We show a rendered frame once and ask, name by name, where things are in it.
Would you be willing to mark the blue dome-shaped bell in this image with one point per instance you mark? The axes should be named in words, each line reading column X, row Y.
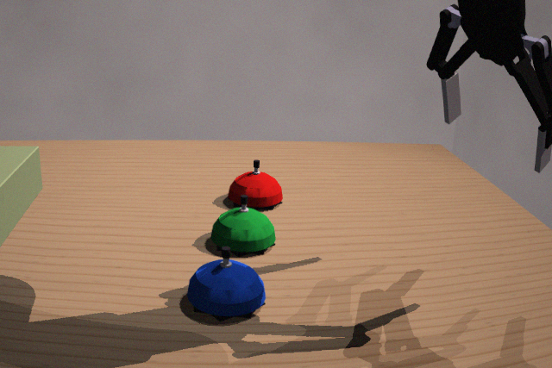
column 225, row 288

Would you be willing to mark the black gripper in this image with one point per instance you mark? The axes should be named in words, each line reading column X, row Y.
column 507, row 41

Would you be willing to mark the red dome bell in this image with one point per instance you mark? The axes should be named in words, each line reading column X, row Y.
column 262, row 190

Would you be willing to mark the green dome bell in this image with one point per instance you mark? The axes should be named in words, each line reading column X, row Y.
column 243, row 230

